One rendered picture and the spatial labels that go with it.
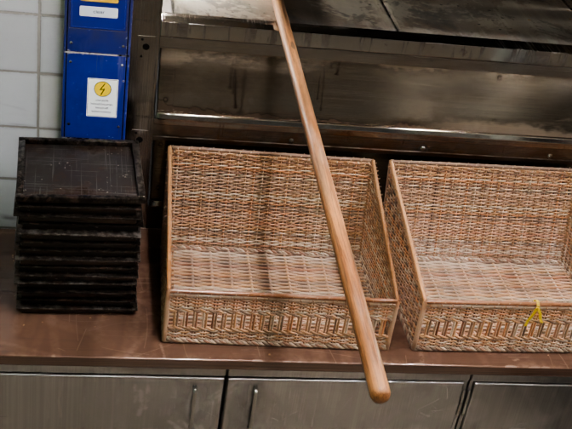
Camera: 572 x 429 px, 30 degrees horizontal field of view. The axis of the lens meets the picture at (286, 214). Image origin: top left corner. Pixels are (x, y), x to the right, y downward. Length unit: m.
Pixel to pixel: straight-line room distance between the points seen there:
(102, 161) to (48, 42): 0.32
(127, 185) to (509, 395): 1.08
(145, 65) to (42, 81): 0.26
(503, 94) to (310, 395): 0.95
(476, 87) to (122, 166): 0.96
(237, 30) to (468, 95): 0.65
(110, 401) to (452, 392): 0.83
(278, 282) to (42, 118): 0.73
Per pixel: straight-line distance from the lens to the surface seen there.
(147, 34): 2.67
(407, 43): 2.76
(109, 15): 2.62
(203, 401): 2.59
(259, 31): 2.68
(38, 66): 2.71
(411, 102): 2.84
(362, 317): 1.66
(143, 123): 2.77
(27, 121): 2.78
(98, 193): 2.46
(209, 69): 2.73
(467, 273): 2.96
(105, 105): 2.71
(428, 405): 2.71
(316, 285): 2.77
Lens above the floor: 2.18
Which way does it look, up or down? 31 degrees down
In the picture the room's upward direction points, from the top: 9 degrees clockwise
